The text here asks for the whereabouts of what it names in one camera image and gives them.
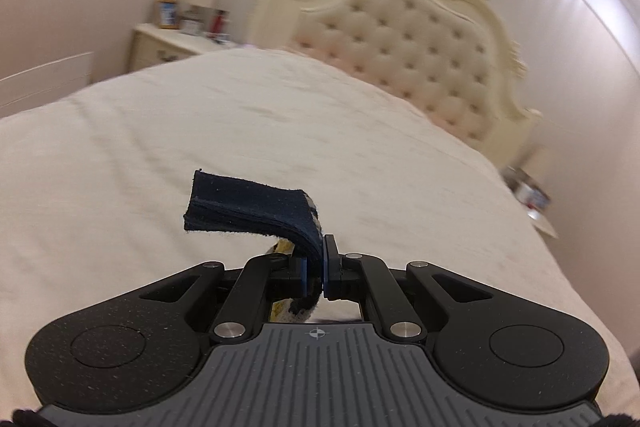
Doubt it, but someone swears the cream bedspread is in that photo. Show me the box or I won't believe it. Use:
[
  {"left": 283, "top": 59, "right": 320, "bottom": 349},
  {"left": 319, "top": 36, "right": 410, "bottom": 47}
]
[{"left": 0, "top": 46, "right": 637, "bottom": 413}]

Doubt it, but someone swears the navy yellow patterned knit sweater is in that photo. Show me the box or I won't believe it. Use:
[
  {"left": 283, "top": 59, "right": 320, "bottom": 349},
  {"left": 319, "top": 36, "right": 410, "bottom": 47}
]
[{"left": 183, "top": 170, "right": 323, "bottom": 323}]

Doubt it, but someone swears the cream tufted headboard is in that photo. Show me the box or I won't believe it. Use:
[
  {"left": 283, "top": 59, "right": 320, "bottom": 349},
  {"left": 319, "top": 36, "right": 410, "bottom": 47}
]
[{"left": 245, "top": 0, "right": 540, "bottom": 168}]

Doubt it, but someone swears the framed photo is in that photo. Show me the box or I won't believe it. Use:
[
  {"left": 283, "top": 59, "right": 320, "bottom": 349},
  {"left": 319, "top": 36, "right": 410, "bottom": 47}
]
[{"left": 154, "top": 0, "right": 179, "bottom": 29}]

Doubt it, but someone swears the red box on nightstand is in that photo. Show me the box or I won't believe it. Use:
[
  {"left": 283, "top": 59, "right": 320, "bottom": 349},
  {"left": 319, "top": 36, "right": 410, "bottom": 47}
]
[{"left": 209, "top": 10, "right": 228, "bottom": 35}]

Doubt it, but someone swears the cream nightstand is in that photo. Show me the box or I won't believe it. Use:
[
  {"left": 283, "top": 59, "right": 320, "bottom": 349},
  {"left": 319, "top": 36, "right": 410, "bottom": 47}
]
[
  {"left": 501, "top": 166, "right": 559, "bottom": 239},
  {"left": 128, "top": 24, "right": 236, "bottom": 72}
]

